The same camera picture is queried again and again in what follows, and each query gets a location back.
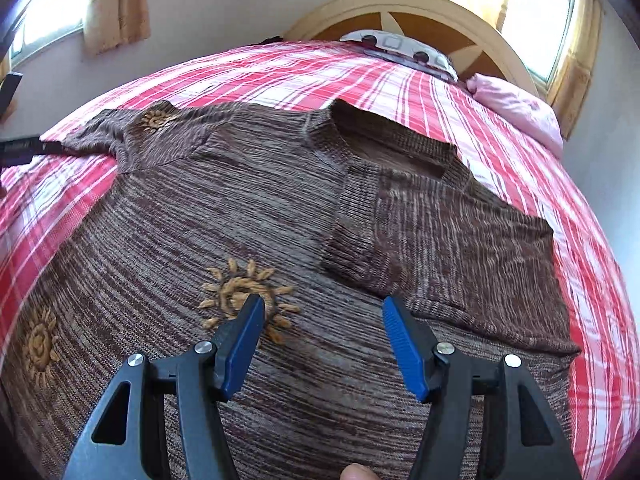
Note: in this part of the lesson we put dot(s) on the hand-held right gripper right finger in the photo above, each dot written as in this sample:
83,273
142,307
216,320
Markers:
405,345

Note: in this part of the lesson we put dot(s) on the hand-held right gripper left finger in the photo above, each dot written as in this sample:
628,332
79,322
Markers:
247,345

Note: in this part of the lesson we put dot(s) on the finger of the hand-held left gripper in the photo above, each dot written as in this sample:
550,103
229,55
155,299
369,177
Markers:
51,147

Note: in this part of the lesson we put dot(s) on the brown knitted sweater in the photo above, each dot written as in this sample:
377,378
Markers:
200,220

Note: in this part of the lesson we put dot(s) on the person's right hand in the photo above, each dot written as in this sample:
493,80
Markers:
356,472

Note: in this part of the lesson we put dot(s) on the bright window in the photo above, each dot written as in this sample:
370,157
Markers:
50,10
540,20

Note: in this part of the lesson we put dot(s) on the dark object beside headboard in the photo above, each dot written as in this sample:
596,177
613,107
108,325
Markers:
271,40

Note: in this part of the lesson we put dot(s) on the red plaid bed sheet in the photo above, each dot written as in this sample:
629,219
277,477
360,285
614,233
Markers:
400,90

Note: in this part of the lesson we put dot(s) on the pink pillow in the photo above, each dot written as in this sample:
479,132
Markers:
515,105

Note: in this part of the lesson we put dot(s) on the white patterned pillow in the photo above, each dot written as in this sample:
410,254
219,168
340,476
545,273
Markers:
400,42

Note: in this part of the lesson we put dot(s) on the cream wooden headboard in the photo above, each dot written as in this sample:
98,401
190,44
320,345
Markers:
350,10

